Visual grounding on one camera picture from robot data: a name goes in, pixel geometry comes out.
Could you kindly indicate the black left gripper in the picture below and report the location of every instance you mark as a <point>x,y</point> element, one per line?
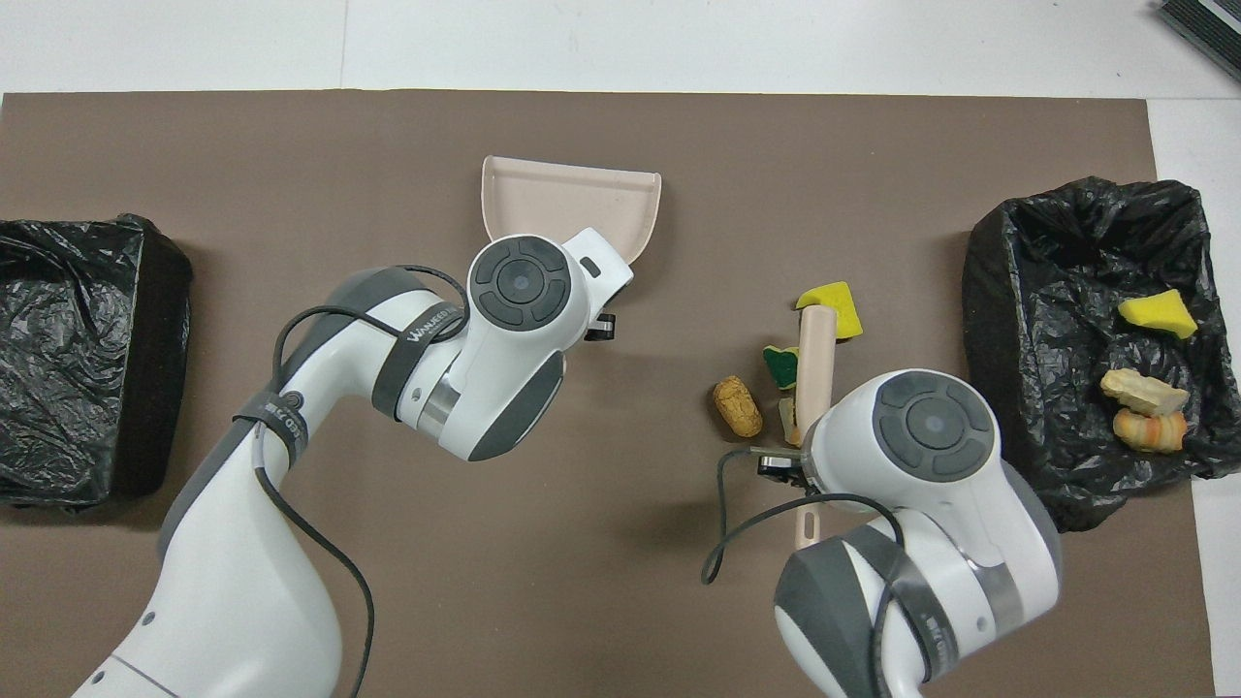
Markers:
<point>603,328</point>

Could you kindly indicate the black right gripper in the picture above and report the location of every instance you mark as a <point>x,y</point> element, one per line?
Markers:
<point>780,465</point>

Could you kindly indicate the orange striped croissant piece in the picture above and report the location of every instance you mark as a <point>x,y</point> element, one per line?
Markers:
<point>1149,432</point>
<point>789,419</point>

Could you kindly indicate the brown bread nugget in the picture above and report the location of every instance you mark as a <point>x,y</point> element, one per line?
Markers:
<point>739,409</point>

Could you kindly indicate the yellow green sponge wedge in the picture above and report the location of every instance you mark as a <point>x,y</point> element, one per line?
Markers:
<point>780,368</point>

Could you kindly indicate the beige hand brush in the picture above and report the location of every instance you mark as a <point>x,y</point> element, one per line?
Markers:
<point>816,359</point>

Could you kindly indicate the beige plastic dustpan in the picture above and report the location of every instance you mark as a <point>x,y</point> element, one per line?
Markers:
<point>572,199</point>

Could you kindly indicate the yellow notched sponge piece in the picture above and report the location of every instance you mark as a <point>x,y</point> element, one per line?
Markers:
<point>839,302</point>

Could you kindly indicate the pale bread chunk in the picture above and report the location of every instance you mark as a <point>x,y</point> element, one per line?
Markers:
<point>1144,393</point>

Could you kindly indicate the green yellow sponge chunk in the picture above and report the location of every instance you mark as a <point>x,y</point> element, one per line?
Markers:
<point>1159,313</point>

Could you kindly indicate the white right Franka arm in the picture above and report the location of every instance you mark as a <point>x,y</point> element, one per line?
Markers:
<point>931,436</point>

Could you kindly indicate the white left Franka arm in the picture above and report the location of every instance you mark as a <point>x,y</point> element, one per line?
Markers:
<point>504,330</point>

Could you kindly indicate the crumpled black bag bin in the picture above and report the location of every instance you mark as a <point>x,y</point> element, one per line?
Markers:
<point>1047,291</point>

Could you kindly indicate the boxy black bag bin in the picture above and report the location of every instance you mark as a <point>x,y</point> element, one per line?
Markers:
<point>78,368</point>

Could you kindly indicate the brown table mat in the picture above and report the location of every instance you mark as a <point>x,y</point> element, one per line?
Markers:
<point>291,155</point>

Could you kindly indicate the dark ribbed device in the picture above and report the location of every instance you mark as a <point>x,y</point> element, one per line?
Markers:
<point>1207,24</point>

